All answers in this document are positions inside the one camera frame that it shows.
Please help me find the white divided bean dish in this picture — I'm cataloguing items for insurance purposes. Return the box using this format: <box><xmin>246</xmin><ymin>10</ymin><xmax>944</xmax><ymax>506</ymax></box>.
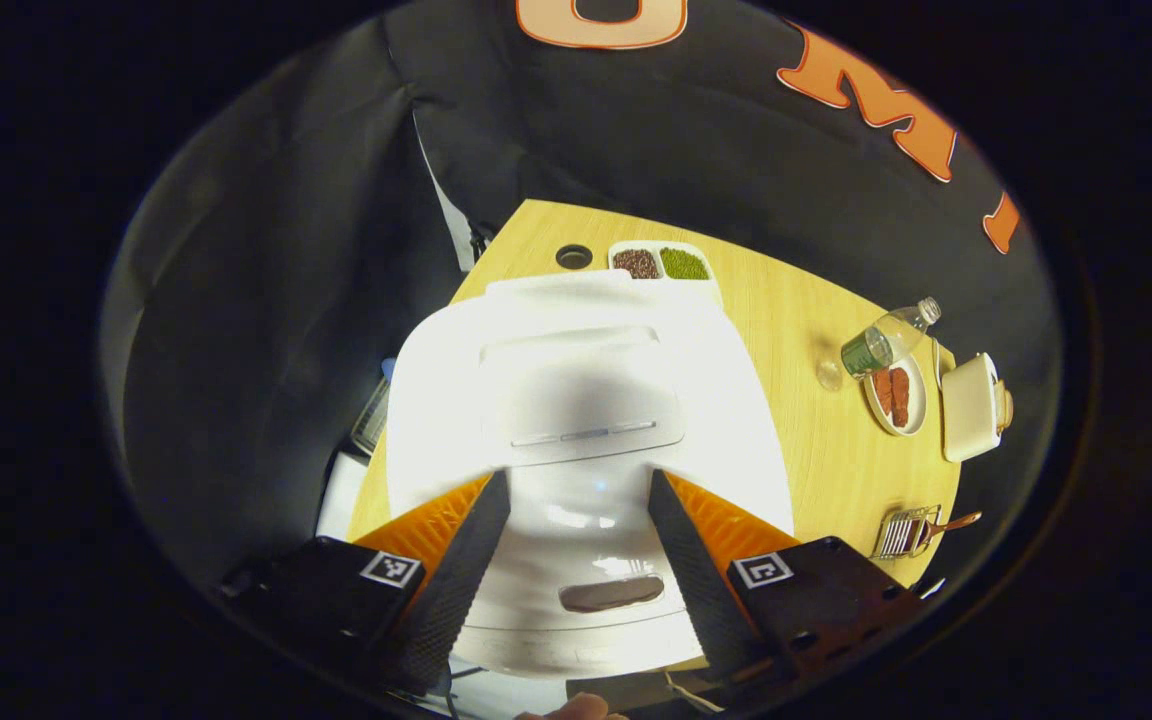
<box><xmin>608</xmin><ymin>240</ymin><xmax>717</xmax><ymax>283</ymax></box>

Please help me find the white cardboard box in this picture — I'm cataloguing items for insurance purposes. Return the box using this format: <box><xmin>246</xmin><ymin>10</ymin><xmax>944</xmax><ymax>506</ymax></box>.
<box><xmin>316</xmin><ymin>450</ymin><xmax>372</xmax><ymax>541</ymax></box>

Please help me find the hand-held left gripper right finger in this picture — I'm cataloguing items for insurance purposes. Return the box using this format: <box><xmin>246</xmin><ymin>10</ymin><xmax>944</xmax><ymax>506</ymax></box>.
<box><xmin>648</xmin><ymin>468</ymin><xmax>937</xmax><ymax>691</ymax></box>

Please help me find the white round plate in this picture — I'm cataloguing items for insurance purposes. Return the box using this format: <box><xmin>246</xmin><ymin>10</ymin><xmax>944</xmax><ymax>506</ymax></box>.
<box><xmin>864</xmin><ymin>355</ymin><xmax>929</xmax><ymax>438</ymax></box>

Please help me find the white rice cooker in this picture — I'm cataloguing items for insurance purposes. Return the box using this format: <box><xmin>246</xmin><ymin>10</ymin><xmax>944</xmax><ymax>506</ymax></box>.
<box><xmin>386</xmin><ymin>270</ymin><xmax>795</xmax><ymax>681</ymax></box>

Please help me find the white toaster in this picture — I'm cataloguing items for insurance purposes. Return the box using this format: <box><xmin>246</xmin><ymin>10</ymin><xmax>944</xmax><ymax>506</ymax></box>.
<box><xmin>941</xmin><ymin>352</ymin><xmax>1015</xmax><ymax>463</ymax></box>

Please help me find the clear plastic water bottle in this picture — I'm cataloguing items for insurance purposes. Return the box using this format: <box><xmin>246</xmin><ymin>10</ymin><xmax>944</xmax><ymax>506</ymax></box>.
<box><xmin>816</xmin><ymin>297</ymin><xmax>942</xmax><ymax>393</ymax></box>

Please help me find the metal wire chopstick holder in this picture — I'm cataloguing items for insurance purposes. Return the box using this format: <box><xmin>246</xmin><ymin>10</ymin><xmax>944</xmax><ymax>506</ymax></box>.
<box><xmin>874</xmin><ymin>505</ymin><xmax>942</xmax><ymax>561</ymax></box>

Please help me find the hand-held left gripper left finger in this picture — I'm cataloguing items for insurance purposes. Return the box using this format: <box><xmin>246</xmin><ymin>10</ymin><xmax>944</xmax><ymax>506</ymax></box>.
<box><xmin>219</xmin><ymin>470</ymin><xmax>513</xmax><ymax>696</ymax></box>

